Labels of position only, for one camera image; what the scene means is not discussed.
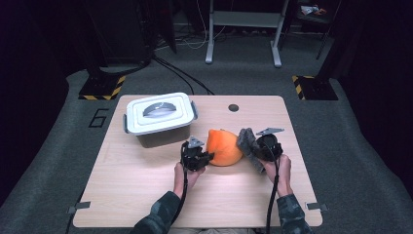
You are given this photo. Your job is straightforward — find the white desk frame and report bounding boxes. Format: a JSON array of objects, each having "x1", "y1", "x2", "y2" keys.
[{"x1": 205, "y1": 0, "x2": 290, "y2": 68}]

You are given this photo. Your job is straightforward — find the black hazard-striped stand base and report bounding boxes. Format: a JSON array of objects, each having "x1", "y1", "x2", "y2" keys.
[
  {"x1": 78, "y1": 74, "x2": 127, "y2": 101},
  {"x1": 291, "y1": 75, "x2": 339, "y2": 101}
]

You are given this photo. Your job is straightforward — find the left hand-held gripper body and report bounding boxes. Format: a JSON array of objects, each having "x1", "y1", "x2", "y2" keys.
[{"x1": 179, "y1": 136, "x2": 208, "y2": 173}]

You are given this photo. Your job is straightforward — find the dark side table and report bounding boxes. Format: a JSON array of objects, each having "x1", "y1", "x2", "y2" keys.
[{"x1": 290, "y1": 0, "x2": 342, "y2": 61}]

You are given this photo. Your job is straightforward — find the black floor cable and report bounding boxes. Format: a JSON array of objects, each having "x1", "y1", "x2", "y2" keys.
[
  {"x1": 155, "y1": 56, "x2": 216, "y2": 97},
  {"x1": 152, "y1": 58, "x2": 195, "y2": 97}
]

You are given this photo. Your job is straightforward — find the hand-held gripper cable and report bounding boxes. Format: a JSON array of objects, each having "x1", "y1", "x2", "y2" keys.
[
  {"x1": 169, "y1": 140, "x2": 190, "y2": 228},
  {"x1": 264, "y1": 142, "x2": 282, "y2": 234}
]

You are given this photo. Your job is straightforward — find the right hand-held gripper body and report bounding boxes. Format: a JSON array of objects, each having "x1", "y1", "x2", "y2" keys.
[{"x1": 255, "y1": 127, "x2": 285, "y2": 163}]

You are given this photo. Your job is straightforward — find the person's right hand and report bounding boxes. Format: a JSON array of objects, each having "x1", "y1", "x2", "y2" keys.
[{"x1": 261, "y1": 153, "x2": 293, "y2": 199}]

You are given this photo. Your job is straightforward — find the person's left hand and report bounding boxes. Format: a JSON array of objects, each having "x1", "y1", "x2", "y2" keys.
[{"x1": 172, "y1": 161, "x2": 207, "y2": 200}]

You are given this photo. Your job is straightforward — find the white cable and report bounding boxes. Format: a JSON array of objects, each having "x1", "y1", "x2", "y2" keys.
[{"x1": 181, "y1": 0, "x2": 228, "y2": 51}]

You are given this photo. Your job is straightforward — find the grey tape strip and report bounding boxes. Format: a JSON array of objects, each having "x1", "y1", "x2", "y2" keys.
[
  {"x1": 67, "y1": 201, "x2": 92, "y2": 215},
  {"x1": 306, "y1": 202, "x2": 328, "y2": 213}
]

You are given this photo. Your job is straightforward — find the white lid with grey handle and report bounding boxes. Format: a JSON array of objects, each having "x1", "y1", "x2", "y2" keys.
[{"x1": 126, "y1": 92, "x2": 197, "y2": 137}]

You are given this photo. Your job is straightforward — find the small colourful bundle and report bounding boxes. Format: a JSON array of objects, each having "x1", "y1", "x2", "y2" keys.
[{"x1": 300, "y1": 4, "x2": 327, "y2": 17}]

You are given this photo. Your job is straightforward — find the orange plush toy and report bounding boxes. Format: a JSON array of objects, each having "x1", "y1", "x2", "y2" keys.
[{"x1": 206, "y1": 128, "x2": 244, "y2": 168}]

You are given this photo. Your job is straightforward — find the left hand-held gripper cable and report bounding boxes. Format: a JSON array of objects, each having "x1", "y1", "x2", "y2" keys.
[{"x1": 169, "y1": 140, "x2": 190, "y2": 228}]

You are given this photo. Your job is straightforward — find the right hand-held gripper cable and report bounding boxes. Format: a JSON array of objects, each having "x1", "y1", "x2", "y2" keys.
[{"x1": 264, "y1": 142, "x2": 282, "y2": 234}]

